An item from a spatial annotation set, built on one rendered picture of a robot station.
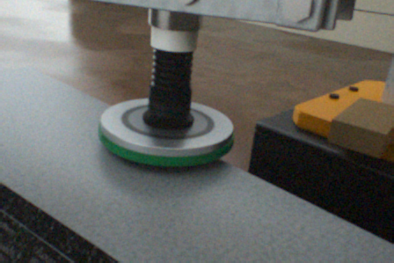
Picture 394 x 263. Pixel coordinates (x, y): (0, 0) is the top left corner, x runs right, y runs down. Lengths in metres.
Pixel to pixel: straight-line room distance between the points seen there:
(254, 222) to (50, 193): 0.26
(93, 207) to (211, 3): 0.29
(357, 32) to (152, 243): 6.51
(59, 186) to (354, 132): 0.54
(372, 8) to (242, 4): 6.30
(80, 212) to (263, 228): 0.22
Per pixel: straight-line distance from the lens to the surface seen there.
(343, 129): 0.88
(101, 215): 0.54
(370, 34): 6.83
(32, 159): 0.67
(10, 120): 0.82
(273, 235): 0.54
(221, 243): 0.51
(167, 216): 0.54
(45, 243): 0.54
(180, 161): 0.60
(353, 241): 0.57
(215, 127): 0.68
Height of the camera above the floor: 1.11
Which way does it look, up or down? 22 degrees down
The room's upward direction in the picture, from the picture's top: 6 degrees clockwise
